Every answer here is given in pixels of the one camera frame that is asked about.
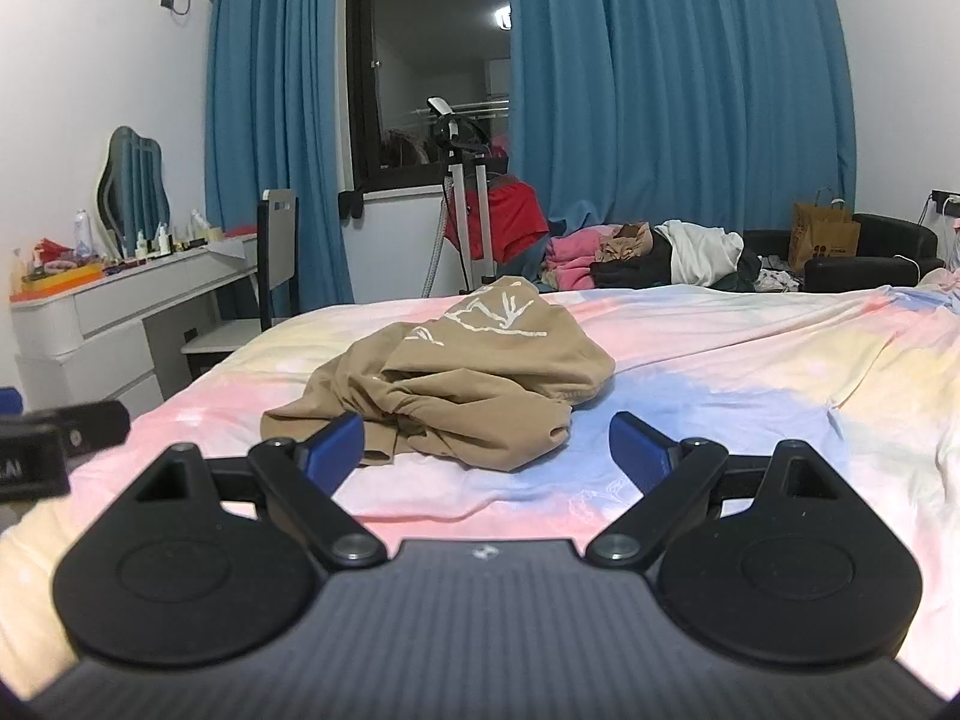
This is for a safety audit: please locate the pink cloth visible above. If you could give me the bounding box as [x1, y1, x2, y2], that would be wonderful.
[544, 232, 612, 290]

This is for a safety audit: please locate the camera tripod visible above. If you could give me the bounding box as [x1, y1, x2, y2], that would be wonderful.
[420, 96, 511, 297]

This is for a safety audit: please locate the bed with pastel sheet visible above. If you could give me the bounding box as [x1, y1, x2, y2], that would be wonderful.
[0, 281, 960, 691]

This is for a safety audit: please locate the teal cloth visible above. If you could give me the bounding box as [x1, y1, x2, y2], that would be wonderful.
[712, 262, 760, 292]

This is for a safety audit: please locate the row of cosmetic bottles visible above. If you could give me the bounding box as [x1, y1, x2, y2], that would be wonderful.
[112, 210, 226, 260]

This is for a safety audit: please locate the black cloth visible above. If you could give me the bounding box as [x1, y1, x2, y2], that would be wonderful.
[589, 229, 676, 287]

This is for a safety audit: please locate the black sofa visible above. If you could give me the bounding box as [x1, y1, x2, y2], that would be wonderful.
[742, 214, 946, 293]

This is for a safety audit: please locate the red cloth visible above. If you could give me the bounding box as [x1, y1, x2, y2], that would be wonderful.
[444, 176, 552, 267]

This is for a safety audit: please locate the white cloth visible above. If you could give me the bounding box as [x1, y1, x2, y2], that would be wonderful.
[656, 220, 747, 286]

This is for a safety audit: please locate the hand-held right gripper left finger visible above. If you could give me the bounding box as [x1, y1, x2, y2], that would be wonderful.
[124, 412, 389, 569]

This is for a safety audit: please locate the blue cloth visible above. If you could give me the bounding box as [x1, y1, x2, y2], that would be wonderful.
[517, 217, 575, 290]

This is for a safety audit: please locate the dark window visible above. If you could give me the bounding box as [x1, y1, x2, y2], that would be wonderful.
[346, 0, 515, 192]

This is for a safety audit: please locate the wide blue curtain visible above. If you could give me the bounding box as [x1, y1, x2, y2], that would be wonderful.
[506, 0, 858, 241]

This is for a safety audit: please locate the light brown cloth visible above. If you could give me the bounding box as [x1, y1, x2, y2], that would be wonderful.
[596, 223, 661, 263]

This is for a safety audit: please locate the tan t-shirt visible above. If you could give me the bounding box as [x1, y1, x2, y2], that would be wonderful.
[261, 276, 617, 473]

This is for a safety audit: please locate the orange tray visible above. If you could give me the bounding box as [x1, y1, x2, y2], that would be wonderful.
[11, 262, 106, 301]

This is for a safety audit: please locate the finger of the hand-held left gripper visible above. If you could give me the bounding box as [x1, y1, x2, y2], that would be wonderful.
[56, 400, 133, 458]

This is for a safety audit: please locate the narrow blue curtain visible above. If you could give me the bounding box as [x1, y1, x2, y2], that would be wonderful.
[204, 0, 355, 310]

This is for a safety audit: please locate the black and white chair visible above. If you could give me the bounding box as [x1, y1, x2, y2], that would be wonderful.
[180, 187, 301, 380]

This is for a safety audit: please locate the white dressing table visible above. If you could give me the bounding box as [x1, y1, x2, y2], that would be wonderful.
[9, 231, 260, 421]

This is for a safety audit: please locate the white cable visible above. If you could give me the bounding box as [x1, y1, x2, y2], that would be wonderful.
[896, 199, 960, 271]

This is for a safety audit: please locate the wavy framed mirror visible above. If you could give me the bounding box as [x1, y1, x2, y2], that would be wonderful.
[96, 126, 172, 241]

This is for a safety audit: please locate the patterned small cloth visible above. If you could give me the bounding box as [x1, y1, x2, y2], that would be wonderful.
[754, 255, 807, 293]

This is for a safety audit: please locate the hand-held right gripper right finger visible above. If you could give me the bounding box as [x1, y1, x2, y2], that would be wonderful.
[585, 411, 863, 569]

